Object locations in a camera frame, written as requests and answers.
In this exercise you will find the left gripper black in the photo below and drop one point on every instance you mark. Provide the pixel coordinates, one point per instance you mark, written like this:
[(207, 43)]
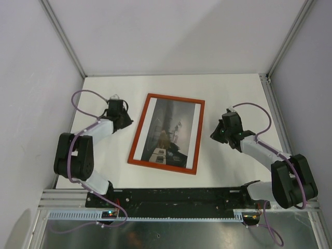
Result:
[(128, 122)]

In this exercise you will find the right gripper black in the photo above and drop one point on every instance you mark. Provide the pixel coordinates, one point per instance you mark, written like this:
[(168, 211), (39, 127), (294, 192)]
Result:
[(215, 135)]

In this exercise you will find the orange wooden picture frame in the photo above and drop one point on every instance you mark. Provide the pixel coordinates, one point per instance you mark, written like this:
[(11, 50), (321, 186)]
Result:
[(135, 145)]

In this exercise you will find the printed photo sheet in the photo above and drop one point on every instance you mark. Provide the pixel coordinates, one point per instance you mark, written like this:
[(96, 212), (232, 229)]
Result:
[(168, 135)]

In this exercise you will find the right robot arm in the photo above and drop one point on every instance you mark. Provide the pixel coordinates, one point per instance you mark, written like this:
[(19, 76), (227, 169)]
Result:
[(291, 182)]

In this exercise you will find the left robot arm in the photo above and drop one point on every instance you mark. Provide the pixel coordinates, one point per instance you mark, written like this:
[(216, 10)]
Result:
[(74, 157)]

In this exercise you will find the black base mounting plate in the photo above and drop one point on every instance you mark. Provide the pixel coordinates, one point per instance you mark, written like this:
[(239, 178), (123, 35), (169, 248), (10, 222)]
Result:
[(185, 200)]

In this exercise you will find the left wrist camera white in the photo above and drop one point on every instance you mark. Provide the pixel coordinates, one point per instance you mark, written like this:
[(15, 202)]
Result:
[(114, 97)]

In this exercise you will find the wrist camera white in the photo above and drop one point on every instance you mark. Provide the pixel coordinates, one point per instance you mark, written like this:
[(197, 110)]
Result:
[(114, 97), (230, 109)]

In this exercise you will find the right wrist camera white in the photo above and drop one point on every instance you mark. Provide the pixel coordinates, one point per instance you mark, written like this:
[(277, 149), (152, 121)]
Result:
[(230, 109)]

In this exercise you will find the aluminium right side rail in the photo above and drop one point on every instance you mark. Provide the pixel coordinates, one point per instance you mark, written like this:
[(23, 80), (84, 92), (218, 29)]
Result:
[(276, 113)]

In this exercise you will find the aluminium rail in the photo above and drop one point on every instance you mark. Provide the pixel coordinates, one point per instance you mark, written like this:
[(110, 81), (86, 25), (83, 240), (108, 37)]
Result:
[(74, 199), (276, 113)]

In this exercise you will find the aluminium front rail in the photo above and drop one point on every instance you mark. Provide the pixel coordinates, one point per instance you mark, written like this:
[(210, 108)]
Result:
[(74, 199)]

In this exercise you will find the grey slotted cable duct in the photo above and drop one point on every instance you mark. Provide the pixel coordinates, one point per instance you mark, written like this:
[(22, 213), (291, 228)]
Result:
[(108, 215)]

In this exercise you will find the right aluminium corner post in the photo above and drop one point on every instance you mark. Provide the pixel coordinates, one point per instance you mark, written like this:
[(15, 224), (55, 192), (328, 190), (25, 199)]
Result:
[(293, 31)]

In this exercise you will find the aluminium corner post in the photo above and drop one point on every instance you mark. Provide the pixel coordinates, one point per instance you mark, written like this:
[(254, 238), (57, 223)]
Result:
[(293, 31), (59, 30)]

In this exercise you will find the left aluminium corner post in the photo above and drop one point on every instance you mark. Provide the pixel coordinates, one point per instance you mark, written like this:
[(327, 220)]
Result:
[(59, 30)]

